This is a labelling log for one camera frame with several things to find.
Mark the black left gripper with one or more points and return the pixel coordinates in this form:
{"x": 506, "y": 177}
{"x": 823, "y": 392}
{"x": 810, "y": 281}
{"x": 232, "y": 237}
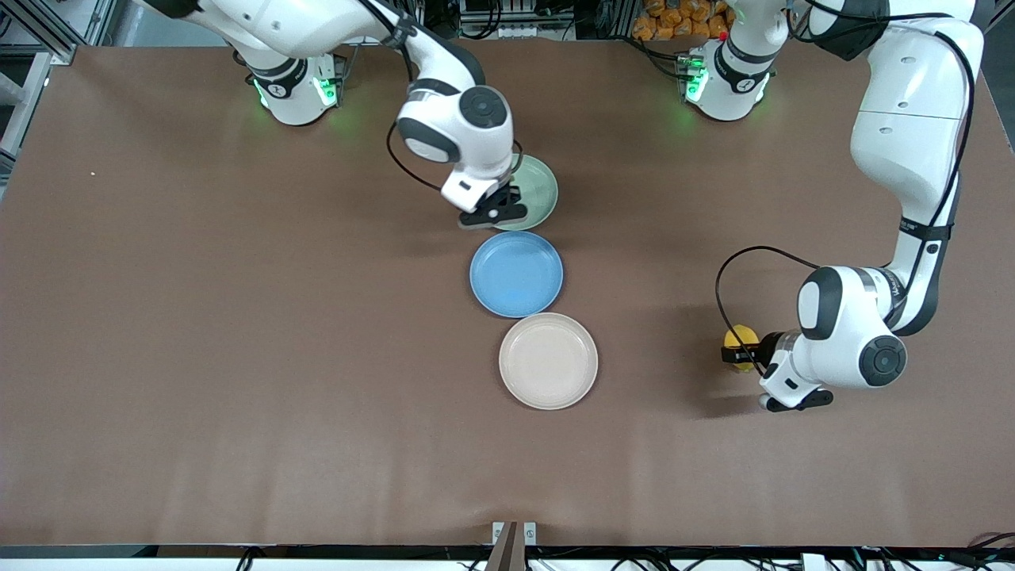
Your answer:
{"x": 766, "y": 347}

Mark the yellow lemon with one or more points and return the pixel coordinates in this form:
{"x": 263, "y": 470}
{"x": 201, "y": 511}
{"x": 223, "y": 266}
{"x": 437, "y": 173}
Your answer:
{"x": 739, "y": 335}

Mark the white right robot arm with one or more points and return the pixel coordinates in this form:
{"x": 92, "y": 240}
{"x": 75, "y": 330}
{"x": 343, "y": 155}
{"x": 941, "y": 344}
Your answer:
{"x": 317, "y": 24}

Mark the light green round plate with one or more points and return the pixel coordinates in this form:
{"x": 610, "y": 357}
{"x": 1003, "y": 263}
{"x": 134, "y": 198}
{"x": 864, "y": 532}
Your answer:
{"x": 539, "y": 190}

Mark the blue round plate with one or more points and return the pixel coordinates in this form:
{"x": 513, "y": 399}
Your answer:
{"x": 515, "y": 274}

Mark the white power strip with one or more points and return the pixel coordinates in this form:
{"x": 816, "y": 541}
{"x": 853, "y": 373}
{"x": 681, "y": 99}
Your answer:
{"x": 511, "y": 32}

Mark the beige round plate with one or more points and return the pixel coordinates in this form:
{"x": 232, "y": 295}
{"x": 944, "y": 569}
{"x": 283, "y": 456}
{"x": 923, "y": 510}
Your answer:
{"x": 547, "y": 361}

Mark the small white box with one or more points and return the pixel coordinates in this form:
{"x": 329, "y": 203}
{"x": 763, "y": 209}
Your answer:
{"x": 814, "y": 563}

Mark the pile of orange fruits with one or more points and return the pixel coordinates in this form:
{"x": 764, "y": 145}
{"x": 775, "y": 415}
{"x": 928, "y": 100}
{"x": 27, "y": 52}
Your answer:
{"x": 674, "y": 20}

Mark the metal bracket with post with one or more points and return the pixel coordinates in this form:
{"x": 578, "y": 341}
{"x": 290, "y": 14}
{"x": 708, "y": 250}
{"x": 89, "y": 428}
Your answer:
{"x": 507, "y": 555}

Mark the aluminium frame post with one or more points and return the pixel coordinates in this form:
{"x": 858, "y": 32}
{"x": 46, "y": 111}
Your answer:
{"x": 24, "y": 103}

